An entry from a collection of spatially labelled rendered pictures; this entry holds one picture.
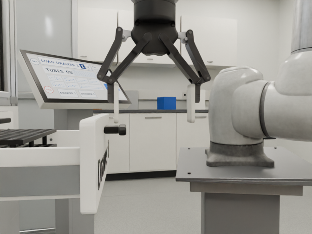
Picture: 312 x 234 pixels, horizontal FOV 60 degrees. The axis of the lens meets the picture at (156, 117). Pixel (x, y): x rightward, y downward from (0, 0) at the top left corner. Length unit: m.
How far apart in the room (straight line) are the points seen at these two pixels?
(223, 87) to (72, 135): 0.42
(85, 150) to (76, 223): 1.21
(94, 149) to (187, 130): 3.32
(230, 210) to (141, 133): 2.74
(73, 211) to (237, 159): 0.94
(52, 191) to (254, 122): 0.54
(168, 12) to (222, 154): 0.45
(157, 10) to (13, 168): 0.32
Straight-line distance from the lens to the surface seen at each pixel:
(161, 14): 0.48
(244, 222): 0.82
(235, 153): 0.79
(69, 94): 1.28
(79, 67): 1.48
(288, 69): 0.74
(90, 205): 0.33
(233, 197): 0.79
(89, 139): 0.32
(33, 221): 2.31
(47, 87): 1.25
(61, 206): 1.50
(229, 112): 0.77
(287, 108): 0.71
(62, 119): 1.40
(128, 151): 3.46
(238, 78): 0.77
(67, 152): 0.34
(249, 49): 4.92
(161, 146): 3.53
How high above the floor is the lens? 0.94
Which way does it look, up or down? 2 degrees down
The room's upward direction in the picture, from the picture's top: straight up
